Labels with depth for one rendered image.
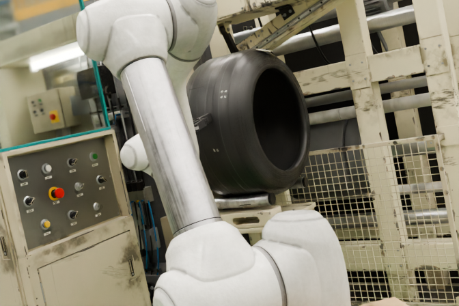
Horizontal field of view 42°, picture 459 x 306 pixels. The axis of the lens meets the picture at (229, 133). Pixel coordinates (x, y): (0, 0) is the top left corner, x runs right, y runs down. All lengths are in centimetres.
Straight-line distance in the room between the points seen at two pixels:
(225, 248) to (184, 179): 16
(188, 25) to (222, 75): 84
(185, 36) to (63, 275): 123
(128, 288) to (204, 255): 146
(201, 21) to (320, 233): 53
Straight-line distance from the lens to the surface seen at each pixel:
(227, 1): 260
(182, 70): 148
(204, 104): 214
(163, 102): 121
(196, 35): 137
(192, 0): 133
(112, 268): 247
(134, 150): 175
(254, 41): 268
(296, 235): 116
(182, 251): 111
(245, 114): 209
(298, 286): 115
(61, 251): 231
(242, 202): 226
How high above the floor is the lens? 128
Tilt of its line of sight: 3 degrees down
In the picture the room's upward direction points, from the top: 12 degrees counter-clockwise
